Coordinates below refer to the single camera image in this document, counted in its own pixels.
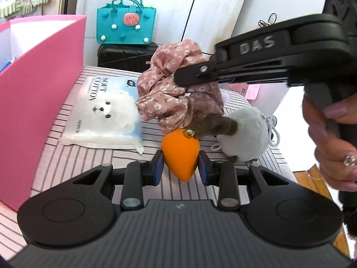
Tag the soft cotton tissue pack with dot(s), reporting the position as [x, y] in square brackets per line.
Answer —
[105, 115]

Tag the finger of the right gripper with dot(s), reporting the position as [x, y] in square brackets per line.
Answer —
[298, 52]

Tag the white wardrobe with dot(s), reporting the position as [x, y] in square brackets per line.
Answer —
[205, 21]

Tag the teal felt handbag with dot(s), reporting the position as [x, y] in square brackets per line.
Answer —
[125, 22]

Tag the right hand with ring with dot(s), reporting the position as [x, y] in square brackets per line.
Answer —
[331, 152]

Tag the pink paper gift bag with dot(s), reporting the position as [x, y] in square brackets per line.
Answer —
[249, 91]

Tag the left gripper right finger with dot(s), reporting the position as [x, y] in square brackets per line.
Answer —
[225, 176]

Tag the black suitcase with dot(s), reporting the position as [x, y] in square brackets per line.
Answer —
[134, 58]

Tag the pink floral fabric scrunchie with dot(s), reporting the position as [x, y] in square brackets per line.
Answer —
[173, 106]

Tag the pink storage box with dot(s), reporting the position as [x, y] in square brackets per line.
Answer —
[41, 59]

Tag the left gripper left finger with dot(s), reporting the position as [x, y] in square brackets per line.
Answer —
[134, 177]

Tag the orange carrot plush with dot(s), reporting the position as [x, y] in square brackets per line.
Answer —
[180, 153]

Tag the striped table cloth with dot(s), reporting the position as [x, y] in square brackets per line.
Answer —
[59, 163]

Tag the white fluffy plush with tail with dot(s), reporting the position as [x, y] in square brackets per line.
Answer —
[243, 135]

